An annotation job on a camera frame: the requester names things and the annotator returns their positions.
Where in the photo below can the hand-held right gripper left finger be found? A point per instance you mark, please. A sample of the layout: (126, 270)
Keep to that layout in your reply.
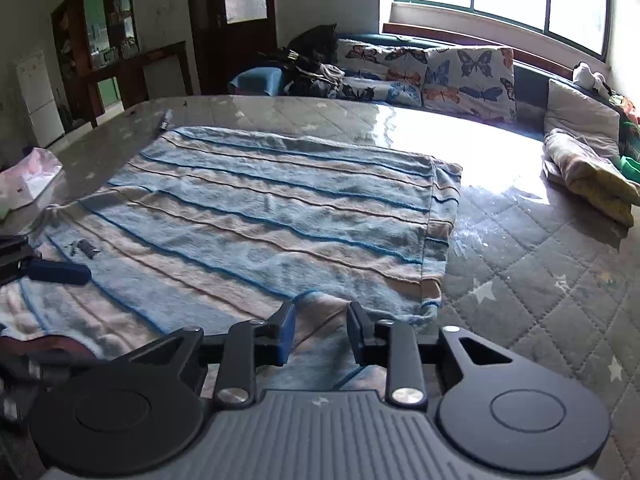
(286, 334)

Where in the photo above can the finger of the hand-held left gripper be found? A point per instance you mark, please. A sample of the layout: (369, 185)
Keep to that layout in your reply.
(57, 272)
(47, 347)

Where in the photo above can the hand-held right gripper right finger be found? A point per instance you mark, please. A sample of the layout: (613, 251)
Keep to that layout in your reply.
(356, 336)

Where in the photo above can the blue striped towel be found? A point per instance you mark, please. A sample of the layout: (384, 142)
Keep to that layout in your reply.
(250, 220)

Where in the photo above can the black clothes pile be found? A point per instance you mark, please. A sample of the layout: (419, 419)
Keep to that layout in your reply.
(315, 60)

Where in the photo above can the pink white plastic bag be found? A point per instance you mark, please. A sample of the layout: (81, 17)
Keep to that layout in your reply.
(27, 180)

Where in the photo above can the white refrigerator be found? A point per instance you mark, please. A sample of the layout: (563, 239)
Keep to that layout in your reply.
(37, 100)

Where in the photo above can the grey quilted star mattress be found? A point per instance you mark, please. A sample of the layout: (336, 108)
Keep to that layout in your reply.
(525, 285)

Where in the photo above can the small dark pen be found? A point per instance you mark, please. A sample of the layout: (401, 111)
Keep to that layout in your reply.
(164, 121)

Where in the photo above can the dark wooden cabinet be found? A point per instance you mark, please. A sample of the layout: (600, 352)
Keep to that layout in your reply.
(115, 35)

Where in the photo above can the blue cushion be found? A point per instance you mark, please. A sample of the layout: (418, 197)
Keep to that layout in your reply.
(255, 81)

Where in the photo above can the butterfly print cushion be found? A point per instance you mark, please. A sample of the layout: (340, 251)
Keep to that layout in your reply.
(470, 82)
(385, 72)

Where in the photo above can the folded beige yellow blanket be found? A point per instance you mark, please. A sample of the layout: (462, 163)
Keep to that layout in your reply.
(587, 172)

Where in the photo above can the dark wooden door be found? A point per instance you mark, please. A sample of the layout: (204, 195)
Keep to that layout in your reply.
(235, 20)

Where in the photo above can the grey pillow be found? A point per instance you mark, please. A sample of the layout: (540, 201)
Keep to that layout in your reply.
(582, 117)

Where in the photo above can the green container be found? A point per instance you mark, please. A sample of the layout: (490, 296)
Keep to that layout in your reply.
(631, 167)

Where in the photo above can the white plush toy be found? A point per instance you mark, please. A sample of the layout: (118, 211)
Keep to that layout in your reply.
(587, 77)

